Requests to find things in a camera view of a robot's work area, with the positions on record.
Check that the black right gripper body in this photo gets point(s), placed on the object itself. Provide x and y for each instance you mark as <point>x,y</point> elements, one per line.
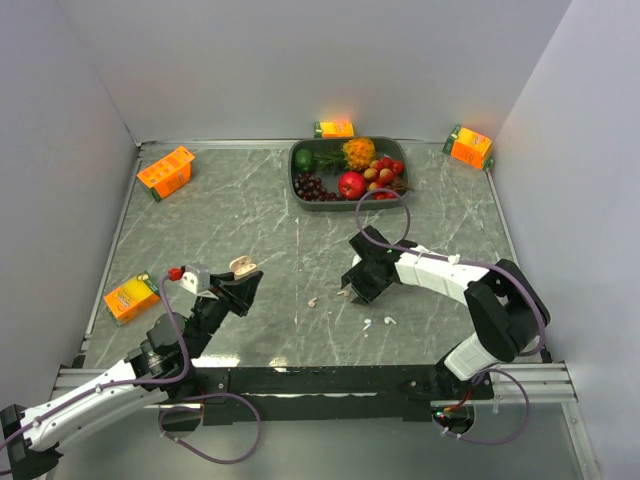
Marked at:
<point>367,266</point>

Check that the dark purple grape bunch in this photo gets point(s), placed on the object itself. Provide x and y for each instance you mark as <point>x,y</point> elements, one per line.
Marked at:
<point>311,188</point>

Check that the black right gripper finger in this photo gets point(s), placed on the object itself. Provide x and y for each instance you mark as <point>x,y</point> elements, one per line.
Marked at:
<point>354,279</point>
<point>364,297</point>

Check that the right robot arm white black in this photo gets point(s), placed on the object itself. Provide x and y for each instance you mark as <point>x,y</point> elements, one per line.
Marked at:
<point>506,312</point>

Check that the orange juice box far left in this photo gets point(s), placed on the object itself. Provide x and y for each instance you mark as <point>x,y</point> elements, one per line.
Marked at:
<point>167,175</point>

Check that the orange juice box far right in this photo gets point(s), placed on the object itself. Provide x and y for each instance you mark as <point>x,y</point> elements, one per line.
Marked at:
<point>470,147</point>

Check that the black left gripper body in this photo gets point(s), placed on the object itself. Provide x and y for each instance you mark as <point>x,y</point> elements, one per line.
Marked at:
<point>227,299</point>

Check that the orange juice box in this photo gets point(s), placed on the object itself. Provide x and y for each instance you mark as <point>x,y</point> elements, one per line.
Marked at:
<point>470,147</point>
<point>167,175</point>
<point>132,298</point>
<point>334,130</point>

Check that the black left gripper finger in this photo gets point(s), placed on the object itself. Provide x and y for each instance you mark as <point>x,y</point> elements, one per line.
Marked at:
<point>225,284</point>
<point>243,302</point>

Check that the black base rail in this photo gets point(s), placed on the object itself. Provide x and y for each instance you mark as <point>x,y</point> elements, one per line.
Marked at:
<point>228,395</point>

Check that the green lime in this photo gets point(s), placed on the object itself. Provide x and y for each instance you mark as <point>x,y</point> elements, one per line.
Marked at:
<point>304,160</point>

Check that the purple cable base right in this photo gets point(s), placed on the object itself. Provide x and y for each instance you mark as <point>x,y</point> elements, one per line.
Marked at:
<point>446,431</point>

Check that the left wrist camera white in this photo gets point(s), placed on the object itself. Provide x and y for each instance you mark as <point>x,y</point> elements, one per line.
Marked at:
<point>194,278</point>

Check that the small pineapple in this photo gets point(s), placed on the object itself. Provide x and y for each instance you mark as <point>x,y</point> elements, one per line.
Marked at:
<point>355,155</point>

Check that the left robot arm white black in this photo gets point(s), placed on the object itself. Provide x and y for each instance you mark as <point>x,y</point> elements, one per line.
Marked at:
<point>160,368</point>

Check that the pink earbuds charging case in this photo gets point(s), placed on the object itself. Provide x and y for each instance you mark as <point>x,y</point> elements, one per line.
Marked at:
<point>242,266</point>

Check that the dark grey fruit tray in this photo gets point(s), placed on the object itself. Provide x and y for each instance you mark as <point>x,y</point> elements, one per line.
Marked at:
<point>384,147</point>

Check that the red apple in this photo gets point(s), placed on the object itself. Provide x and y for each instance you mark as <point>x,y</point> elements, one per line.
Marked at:
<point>352,186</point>

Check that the orange juice box back centre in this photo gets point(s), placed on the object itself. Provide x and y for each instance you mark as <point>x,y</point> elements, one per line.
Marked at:
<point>334,130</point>

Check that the orange juice box near left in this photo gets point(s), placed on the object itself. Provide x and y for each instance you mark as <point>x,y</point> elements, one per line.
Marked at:
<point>132,298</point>

